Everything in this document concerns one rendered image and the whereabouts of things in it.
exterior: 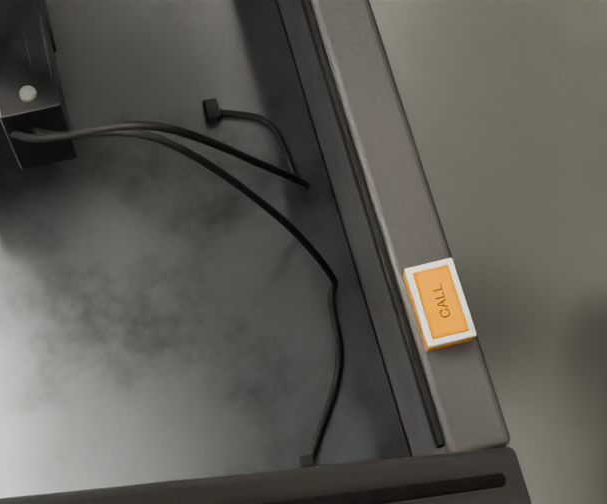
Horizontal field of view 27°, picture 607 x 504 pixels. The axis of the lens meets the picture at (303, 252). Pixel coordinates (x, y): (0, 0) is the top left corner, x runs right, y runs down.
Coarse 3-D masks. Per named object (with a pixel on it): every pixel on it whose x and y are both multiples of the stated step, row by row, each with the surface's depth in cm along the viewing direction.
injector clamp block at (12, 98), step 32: (0, 0) 78; (32, 0) 78; (0, 32) 77; (32, 32) 77; (0, 64) 76; (32, 64) 76; (0, 96) 75; (32, 96) 75; (64, 128) 78; (32, 160) 81; (64, 160) 83
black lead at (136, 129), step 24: (216, 120) 92; (264, 120) 92; (168, 144) 71; (216, 144) 75; (216, 168) 74; (264, 168) 81; (288, 168) 91; (336, 288) 87; (336, 312) 87; (336, 336) 87; (336, 360) 86; (336, 384) 85; (312, 456) 83
